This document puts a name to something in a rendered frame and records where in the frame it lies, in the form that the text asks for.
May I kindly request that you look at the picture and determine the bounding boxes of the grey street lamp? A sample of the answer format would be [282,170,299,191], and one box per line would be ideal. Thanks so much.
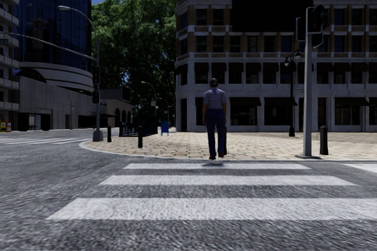
[158,97,170,123]
[140,81,158,123]

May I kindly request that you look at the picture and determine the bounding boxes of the person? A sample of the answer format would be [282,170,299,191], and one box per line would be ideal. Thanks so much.
[202,77,228,161]

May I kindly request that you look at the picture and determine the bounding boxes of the dark stairway railing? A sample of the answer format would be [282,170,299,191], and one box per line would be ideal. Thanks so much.
[118,121,159,138]

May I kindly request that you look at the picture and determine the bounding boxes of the tan arched building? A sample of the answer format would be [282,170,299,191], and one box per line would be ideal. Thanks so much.
[99,89,133,128]

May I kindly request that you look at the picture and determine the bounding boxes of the trees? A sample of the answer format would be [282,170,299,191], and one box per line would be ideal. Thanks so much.
[91,0,178,123]

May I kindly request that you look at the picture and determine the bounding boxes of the brown brick and stone building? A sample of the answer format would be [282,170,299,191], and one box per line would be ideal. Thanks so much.
[174,0,377,133]

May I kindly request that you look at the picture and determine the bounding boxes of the traffic light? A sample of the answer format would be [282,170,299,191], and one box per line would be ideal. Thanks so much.
[295,4,329,159]
[0,5,104,142]

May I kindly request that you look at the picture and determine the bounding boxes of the dark street lamp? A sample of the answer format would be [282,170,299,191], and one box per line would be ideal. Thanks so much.
[283,49,302,138]

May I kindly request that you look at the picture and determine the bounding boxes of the glass tower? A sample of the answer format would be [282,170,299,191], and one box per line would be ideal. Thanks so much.
[12,0,109,131]

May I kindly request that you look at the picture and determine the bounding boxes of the pale concrete building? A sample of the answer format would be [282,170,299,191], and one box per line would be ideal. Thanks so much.
[0,0,20,123]

